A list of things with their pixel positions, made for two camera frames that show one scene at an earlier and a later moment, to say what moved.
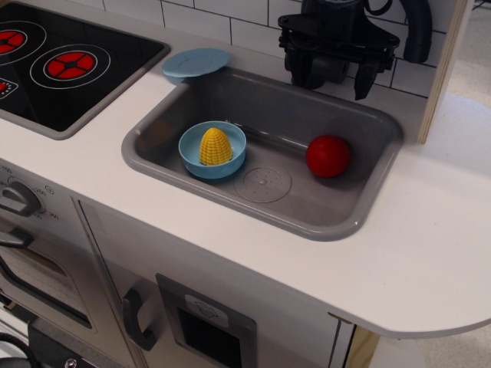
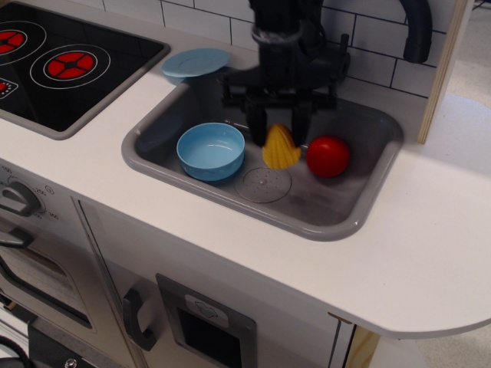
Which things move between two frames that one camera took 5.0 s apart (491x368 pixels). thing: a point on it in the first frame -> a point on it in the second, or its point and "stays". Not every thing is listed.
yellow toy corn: x=215 y=147 -> x=279 y=149
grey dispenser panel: x=207 y=328 stays
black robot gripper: x=331 y=35 -> x=298 y=70
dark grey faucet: x=418 y=44 stays
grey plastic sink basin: x=280 y=119 stays
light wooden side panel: x=458 y=29 stays
